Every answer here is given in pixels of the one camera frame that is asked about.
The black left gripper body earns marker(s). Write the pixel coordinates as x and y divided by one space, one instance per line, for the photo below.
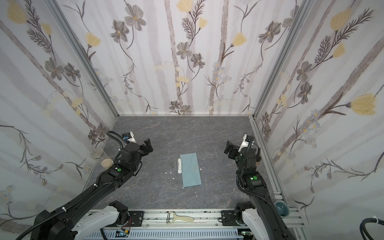
143 148

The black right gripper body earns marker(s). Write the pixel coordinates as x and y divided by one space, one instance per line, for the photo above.
235 149

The white glue stick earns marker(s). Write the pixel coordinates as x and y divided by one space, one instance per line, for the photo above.
179 165

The light green envelope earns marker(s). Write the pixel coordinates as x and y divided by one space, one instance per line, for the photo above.
190 170

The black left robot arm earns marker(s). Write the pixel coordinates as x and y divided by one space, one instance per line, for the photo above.
60 224

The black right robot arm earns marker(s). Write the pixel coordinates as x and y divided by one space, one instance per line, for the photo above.
261 198

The teal ceramic mug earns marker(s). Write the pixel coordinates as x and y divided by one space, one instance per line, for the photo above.
282 209

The cream plastic peeler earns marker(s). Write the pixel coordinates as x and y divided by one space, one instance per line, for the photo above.
173 217

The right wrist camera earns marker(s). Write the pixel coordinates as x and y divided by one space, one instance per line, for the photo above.
247 141

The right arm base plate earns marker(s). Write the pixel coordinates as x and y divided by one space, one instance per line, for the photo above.
228 218

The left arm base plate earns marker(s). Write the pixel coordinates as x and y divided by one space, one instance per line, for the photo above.
130 219

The aluminium mounting rail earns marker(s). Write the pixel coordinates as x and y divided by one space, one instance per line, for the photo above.
107 217

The white slotted cable duct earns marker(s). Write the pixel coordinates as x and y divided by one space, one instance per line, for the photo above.
174 234

